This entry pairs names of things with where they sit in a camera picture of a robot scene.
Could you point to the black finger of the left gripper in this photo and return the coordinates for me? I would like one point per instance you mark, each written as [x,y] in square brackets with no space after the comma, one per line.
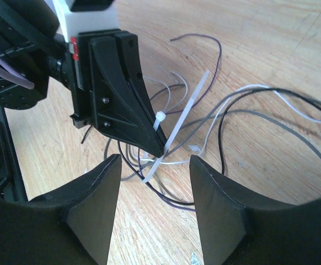
[121,105]

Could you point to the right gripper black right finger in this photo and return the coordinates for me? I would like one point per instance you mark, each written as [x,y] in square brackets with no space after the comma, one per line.
[239,226]

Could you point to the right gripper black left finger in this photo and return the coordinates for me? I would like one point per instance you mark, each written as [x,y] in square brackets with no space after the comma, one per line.
[72,224]

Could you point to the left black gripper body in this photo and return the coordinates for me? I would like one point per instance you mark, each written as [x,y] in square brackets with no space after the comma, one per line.
[81,82]

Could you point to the white zip tie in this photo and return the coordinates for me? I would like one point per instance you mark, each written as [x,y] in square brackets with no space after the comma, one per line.
[177,126]

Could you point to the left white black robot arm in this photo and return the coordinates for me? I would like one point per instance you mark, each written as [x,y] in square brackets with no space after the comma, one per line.
[33,50]

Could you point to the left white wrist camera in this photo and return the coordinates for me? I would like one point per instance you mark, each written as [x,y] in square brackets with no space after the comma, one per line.
[73,23]

